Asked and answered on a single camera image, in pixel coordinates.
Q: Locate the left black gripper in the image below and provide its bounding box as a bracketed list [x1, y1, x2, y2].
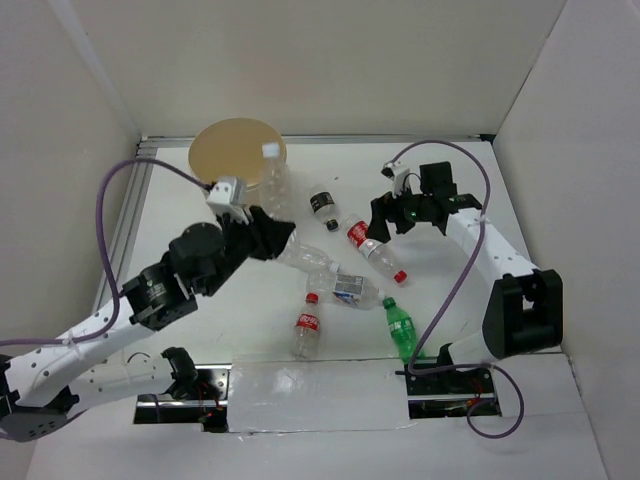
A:
[202, 203, 296, 295]

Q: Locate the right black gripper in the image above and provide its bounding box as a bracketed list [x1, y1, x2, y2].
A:
[365, 180, 433, 243]

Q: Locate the large red label bottle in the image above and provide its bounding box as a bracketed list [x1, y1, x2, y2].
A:
[340, 214, 408, 285]

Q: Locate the clear bottle without label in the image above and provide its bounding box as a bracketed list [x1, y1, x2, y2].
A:
[259, 142, 294, 221]

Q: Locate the clear bottle white blue label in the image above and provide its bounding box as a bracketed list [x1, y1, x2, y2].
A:
[306, 271, 386, 310]

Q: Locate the small red label cola bottle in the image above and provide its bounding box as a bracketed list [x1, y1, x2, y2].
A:
[290, 292, 320, 360]

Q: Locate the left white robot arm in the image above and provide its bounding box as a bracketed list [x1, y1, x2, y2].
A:
[1, 206, 295, 443]

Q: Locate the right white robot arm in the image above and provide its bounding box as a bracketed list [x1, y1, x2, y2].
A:
[367, 162, 564, 392]

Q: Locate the beige round paper bin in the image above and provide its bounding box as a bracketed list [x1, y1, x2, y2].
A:
[188, 118, 287, 205]

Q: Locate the clear crushed bottle white cap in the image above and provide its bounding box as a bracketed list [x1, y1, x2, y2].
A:
[277, 243, 340, 273]

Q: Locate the small bottle black label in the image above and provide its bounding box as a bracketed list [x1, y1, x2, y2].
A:
[309, 184, 339, 232]

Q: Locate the green plastic bottle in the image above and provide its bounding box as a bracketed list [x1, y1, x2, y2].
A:
[382, 297, 418, 364]

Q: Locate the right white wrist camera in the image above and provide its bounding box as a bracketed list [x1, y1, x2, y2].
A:
[381, 161, 411, 198]

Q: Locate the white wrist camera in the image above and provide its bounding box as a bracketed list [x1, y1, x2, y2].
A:
[206, 176, 247, 209]
[381, 161, 411, 198]

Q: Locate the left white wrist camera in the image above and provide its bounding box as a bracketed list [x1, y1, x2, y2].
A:
[206, 176, 247, 209]

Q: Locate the aluminium frame rail left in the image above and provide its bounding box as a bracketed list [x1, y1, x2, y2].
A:
[95, 142, 157, 287]

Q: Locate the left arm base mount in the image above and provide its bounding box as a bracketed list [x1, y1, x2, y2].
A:
[133, 364, 232, 433]

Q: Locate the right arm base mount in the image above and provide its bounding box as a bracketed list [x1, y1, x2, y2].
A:
[395, 366, 501, 420]

